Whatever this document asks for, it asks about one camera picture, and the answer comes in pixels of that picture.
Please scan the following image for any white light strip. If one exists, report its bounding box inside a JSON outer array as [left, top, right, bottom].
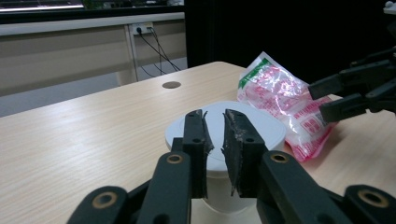
[[0, 3, 85, 13]]

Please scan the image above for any round table cable hole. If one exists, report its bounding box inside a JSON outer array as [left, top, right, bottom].
[[162, 80, 182, 90]]

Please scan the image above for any pink white plastic bag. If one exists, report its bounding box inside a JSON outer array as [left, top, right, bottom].
[[236, 50, 339, 163]]

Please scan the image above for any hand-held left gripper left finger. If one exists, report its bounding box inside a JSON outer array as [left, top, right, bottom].
[[171, 108, 216, 200]]

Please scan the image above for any pale wooden desk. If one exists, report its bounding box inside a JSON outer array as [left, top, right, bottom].
[[0, 12, 189, 98]]

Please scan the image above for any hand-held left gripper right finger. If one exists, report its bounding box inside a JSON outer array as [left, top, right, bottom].
[[220, 108, 269, 199]]

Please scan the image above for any white wall socket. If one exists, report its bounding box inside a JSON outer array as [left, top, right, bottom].
[[132, 21, 155, 35]]

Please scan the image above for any black curtain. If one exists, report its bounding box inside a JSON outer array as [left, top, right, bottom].
[[184, 0, 396, 86]]

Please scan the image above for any white lidded container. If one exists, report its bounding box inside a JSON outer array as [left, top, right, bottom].
[[163, 100, 288, 216]]

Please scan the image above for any bundle of black cables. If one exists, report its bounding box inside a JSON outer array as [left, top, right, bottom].
[[135, 27, 182, 78]]

